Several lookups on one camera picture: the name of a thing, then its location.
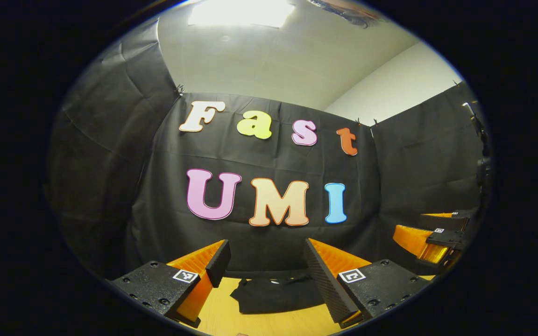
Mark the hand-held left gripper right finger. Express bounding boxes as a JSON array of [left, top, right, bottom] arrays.
[[304, 238, 435, 329]]

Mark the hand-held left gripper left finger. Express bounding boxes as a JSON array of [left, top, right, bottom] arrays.
[[110, 239, 231, 329]]

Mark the black button shirt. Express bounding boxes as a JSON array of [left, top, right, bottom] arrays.
[[230, 275, 326, 314]]

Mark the person's head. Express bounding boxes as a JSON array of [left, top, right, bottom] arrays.
[[306, 0, 386, 28]]

